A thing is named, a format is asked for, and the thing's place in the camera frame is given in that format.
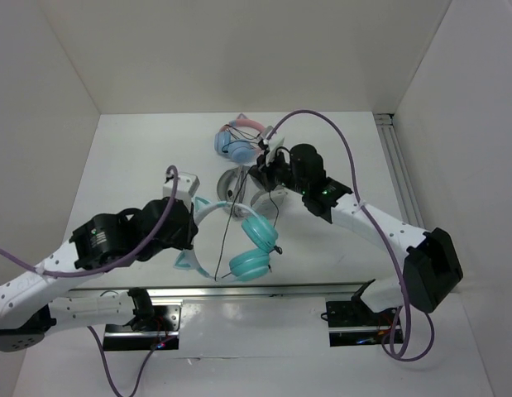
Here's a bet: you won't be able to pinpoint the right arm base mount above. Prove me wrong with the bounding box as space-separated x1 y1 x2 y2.
320 300 396 347

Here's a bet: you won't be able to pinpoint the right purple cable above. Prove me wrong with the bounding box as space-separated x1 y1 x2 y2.
261 109 436 362

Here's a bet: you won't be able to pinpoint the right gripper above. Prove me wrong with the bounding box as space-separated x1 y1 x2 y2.
249 146 308 194

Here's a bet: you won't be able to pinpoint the aluminium side rail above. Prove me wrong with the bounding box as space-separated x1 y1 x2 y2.
373 113 425 228

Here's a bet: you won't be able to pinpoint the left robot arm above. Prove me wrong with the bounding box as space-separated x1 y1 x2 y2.
0 198 198 352

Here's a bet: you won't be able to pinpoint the black headphone cable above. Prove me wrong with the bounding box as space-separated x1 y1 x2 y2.
213 165 285 282

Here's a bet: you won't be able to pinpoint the purple cable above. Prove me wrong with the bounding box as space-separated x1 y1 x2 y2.
261 109 436 362
0 165 179 395

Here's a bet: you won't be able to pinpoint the aluminium front rail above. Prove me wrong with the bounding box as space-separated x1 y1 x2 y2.
65 280 376 299

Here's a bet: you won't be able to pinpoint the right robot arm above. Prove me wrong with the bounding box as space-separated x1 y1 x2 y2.
250 141 463 324

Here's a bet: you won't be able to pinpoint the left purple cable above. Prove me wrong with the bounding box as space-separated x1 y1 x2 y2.
0 165 179 395

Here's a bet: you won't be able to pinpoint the grey white headphones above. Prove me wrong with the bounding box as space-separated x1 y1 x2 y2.
216 165 288 219

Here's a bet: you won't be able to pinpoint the pink blue cat-ear headphones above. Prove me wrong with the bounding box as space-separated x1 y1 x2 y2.
213 114 267 165

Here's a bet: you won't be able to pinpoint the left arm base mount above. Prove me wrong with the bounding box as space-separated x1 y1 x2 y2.
102 300 182 352

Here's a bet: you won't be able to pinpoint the teal cat-ear headphones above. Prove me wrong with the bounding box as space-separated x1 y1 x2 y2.
174 197 283 284

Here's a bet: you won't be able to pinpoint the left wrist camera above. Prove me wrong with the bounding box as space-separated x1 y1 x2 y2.
162 172 200 207

